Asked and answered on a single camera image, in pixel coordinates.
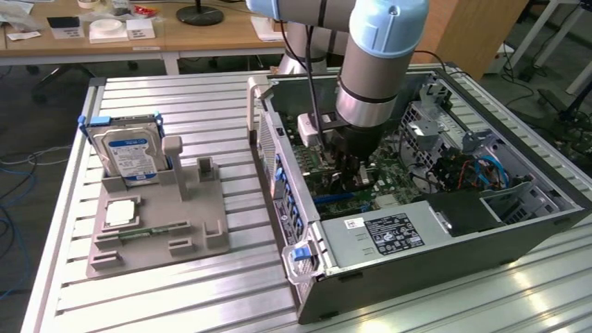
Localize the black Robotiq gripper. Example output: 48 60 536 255
321 122 385 168

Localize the green motherboard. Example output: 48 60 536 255
284 121 430 221

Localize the perforated metal drive cage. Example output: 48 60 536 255
397 100 464 195

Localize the blue expansion slot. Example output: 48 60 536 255
312 191 354 206

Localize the grey power supply unit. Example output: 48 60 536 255
320 200 452 272

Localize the open black PC case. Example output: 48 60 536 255
246 62 592 325

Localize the white flat box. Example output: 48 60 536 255
250 15 289 43

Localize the wooden cabinet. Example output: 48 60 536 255
410 0 530 80

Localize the metal disk bay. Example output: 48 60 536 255
478 175 584 227

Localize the hard disk with blue carrier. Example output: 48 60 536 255
76 111 164 189

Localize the black round lamp base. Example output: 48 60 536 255
174 0 225 26

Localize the grey plastic parts rack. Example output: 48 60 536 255
85 136 232 278

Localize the green RAM stick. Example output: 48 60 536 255
101 223 184 239

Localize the silver CPU chip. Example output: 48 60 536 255
104 200 138 226

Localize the small white box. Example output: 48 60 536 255
125 19 156 41

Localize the black office chair base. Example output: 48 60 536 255
25 64 96 104

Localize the wooden desk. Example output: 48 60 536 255
0 0 417 67

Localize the black and white box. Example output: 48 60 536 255
45 16 86 40

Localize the clear plastic bag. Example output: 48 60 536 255
0 1 34 29

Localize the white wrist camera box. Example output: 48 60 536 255
297 112 342 148

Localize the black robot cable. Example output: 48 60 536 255
280 20 473 148

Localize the red wire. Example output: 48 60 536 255
456 160 482 190

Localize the blue wire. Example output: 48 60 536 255
473 155 510 190

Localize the white table frame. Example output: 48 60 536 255
505 0 592 95

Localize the white floor cable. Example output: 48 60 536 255
0 144 70 167

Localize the blue floor cable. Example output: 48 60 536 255
0 162 38 300

